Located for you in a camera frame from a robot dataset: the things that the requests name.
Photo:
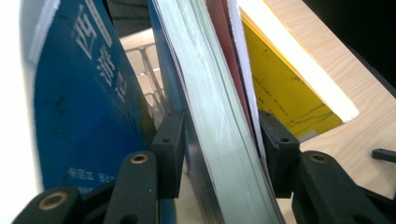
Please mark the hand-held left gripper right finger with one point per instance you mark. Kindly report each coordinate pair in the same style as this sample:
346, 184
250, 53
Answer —
278, 155

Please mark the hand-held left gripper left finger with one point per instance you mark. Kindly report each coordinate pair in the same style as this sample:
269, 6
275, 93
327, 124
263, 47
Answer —
169, 155

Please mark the yellow book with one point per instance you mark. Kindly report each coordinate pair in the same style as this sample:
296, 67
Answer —
280, 93

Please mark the red book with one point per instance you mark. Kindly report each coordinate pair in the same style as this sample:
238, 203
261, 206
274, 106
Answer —
211, 109

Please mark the blue book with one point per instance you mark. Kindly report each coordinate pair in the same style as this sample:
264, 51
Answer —
87, 109

